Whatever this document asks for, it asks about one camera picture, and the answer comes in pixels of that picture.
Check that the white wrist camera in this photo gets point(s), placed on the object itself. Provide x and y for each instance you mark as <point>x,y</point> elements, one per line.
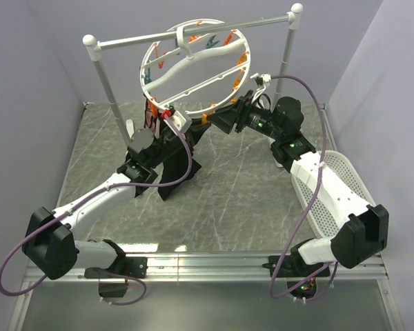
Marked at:
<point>178,121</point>
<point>262,81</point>

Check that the black underwear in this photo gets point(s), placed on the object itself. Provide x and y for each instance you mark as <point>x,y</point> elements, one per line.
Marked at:
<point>175,166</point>

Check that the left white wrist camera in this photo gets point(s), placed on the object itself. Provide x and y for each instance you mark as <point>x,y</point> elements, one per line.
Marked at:
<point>178,121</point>

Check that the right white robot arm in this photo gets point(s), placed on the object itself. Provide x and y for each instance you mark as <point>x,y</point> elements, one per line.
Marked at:
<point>362,227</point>

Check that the pink underwear on hanger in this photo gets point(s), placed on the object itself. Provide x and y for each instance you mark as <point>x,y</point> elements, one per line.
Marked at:
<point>151,115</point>

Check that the white round clip hanger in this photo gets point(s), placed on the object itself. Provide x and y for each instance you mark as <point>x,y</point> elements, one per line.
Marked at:
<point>211,66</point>

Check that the orange clothespin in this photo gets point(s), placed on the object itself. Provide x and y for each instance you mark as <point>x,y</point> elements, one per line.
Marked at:
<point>204,118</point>

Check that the white perforated plastic basket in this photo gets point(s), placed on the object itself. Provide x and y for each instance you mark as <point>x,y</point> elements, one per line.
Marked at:
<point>342,191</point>

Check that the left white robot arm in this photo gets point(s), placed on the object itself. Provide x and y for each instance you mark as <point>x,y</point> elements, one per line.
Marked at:
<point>162,161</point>

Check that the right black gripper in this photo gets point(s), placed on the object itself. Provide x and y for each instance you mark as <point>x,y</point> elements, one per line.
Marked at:
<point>238,113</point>

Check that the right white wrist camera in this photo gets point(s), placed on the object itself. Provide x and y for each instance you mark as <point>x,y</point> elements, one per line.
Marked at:
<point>262,81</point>

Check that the aluminium mounting rail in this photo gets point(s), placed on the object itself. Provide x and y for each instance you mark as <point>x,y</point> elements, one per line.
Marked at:
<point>218,266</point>

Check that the white drying rack frame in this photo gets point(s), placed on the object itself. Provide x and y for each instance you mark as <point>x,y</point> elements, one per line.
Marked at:
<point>95,48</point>

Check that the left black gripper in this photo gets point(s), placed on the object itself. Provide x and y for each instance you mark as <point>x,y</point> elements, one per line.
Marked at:
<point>197,129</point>

